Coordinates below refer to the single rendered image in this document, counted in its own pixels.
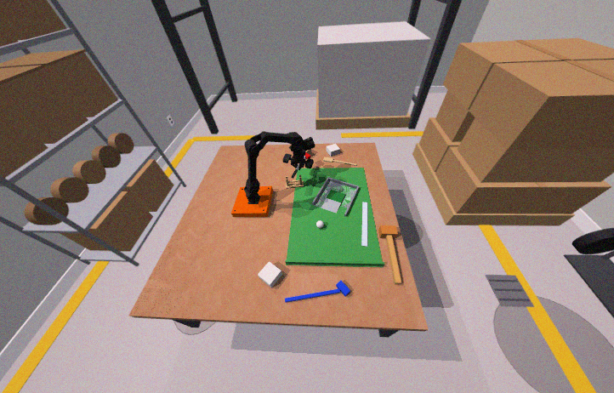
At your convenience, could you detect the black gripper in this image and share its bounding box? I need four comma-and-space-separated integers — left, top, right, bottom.
282, 153, 314, 170

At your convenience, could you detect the white cube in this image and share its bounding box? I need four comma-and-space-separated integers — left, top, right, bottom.
258, 262, 282, 288
327, 144, 340, 157

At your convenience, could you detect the blue putter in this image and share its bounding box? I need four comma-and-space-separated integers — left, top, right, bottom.
285, 281, 350, 303

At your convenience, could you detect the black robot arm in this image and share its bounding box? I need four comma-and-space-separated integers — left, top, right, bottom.
243, 131, 315, 204

